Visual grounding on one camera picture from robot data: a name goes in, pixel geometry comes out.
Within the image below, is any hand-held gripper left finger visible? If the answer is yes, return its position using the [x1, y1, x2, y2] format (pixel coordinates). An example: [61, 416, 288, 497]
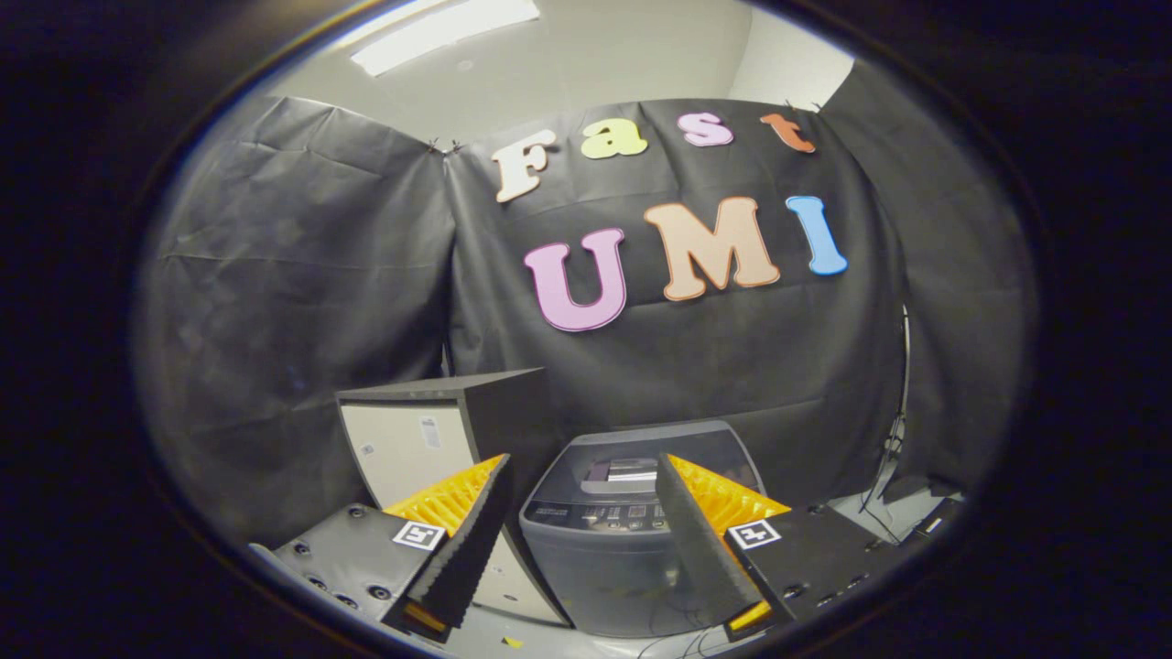
[247, 453, 518, 643]

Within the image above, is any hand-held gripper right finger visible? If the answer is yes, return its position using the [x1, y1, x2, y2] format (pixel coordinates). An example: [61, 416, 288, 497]
[656, 450, 917, 642]

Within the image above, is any grey washing machine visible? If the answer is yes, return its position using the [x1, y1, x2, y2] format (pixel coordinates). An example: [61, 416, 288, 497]
[519, 419, 770, 639]

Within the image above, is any grey cabinet with beige door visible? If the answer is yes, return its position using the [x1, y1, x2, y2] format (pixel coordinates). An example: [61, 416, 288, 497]
[335, 368, 573, 628]

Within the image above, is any black device on floor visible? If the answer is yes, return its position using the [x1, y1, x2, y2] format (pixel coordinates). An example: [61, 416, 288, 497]
[902, 494, 967, 546]

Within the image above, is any black backdrop cloth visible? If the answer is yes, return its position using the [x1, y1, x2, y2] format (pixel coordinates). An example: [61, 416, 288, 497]
[137, 59, 1040, 550]

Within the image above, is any ceiling light panel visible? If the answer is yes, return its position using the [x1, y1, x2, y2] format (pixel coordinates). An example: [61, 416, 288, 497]
[348, 0, 543, 79]

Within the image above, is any black cables and stand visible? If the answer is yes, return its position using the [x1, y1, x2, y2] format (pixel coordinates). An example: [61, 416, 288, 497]
[861, 307, 917, 541]

